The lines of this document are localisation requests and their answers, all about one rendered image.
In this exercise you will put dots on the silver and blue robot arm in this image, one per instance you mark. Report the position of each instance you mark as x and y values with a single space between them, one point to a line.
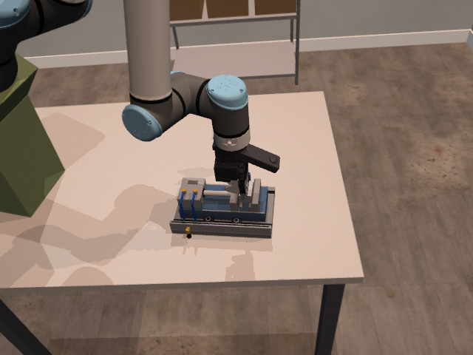
159 97

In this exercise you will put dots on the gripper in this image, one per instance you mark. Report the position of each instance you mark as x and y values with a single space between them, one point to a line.
228 168

